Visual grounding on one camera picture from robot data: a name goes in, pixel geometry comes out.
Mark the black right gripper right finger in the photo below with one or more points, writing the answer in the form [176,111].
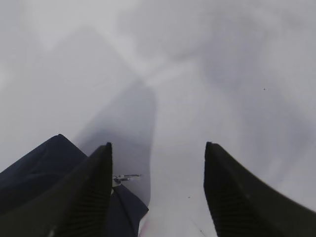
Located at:
[241,205]

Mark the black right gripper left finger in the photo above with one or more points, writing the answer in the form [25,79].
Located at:
[75,207]

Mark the navy blue lunch bag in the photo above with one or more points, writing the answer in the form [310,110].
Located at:
[46,165]

